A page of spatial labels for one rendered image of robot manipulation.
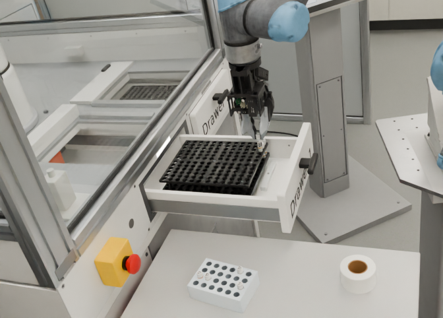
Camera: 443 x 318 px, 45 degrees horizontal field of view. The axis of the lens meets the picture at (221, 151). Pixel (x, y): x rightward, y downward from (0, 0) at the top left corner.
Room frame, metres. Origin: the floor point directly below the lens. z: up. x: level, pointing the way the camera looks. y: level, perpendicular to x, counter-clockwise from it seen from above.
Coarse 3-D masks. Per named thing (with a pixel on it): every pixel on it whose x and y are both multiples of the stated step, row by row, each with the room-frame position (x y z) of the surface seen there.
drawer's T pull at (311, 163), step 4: (312, 156) 0.99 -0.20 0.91; (316, 156) 0.99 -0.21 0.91; (300, 160) 0.99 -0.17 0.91; (304, 160) 0.98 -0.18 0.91; (308, 160) 0.98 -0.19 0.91; (312, 160) 0.97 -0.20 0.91; (316, 160) 0.98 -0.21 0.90; (300, 164) 0.97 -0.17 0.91; (304, 164) 0.97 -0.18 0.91; (308, 164) 0.97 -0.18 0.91; (312, 164) 0.96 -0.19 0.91; (308, 168) 0.95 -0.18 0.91; (312, 168) 0.95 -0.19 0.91; (308, 172) 0.94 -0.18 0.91; (312, 172) 0.94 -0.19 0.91
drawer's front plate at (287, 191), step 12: (300, 132) 1.08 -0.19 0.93; (300, 144) 1.02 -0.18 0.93; (312, 144) 1.12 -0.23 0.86; (300, 156) 0.99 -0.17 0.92; (288, 168) 0.94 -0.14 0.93; (300, 168) 0.98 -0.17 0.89; (288, 180) 0.90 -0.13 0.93; (300, 180) 0.97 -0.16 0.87; (288, 192) 0.88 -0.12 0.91; (300, 192) 0.96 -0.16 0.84; (288, 204) 0.87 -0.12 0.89; (288, 216) 0.86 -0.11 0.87; (288, 228) 0.85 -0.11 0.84
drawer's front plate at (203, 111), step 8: (224, 72) 1.51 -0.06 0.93; (216, 80) 1.46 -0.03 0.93; (224, 80) 1.50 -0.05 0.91; (208, 88) 1.42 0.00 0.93; (216, 88) 1.43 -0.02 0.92; (224, 88) 1.49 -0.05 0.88; (208, 96) 1.37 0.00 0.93; (200, 104) 1.33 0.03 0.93; (208, 104) 1.36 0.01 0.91; (216, 104) 1.41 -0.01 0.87; (224, 104) 1.47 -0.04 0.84; (192, 112) 1.29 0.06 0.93; (200, 112) 1.31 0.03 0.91; (208, 112) 1.35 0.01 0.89; (224, 112) 1.46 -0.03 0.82; (192, 120) 1.28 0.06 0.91; (200, 120) 1.30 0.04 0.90; (208, 120) 1.34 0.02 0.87; (216, 120) 1.39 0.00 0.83; (192, 128) 1.28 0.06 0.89; (200, 128) 1.29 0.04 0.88; (208, 128) 1.33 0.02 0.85
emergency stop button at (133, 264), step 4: (132, 256) 0.80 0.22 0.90; (136, 256) 0.81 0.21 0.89; (128, 260) 0.80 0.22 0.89; (132, 260) 0.79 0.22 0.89; (136, 260) 0.80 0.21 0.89; (140, 260) 0.81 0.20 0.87; (128, 264) 0.79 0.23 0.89; (132, 264) 0.79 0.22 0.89; (136, 264) 0.79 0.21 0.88; (140, 264) 0.81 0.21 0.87; (128, 268) 0.78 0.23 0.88; (132, 268) 0.78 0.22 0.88; (136, 268) 0.79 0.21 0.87; (132, 272) 0.78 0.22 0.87
